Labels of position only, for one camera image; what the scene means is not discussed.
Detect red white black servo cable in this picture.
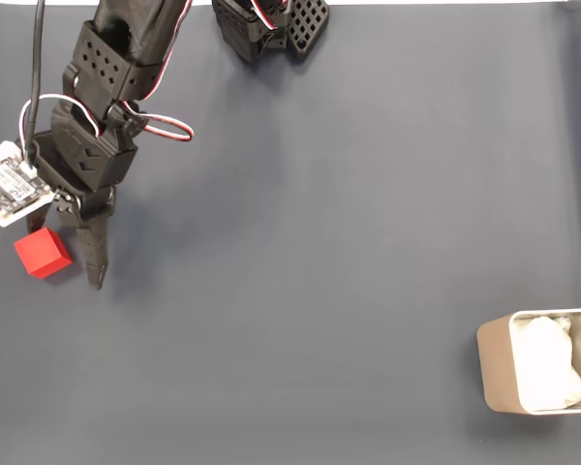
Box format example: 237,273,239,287
18,93,104,164
109,0,195,142
248,0,292,33

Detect white camera circuit board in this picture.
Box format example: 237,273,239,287
0,139,57,228

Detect beige box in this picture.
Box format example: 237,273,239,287
476,307,581,417

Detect white crumpled cloth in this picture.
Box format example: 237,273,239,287
511,315,581,413

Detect red cube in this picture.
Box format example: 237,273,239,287
13,227,74,280

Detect blue-grey mat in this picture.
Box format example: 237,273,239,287
0,3,581,465

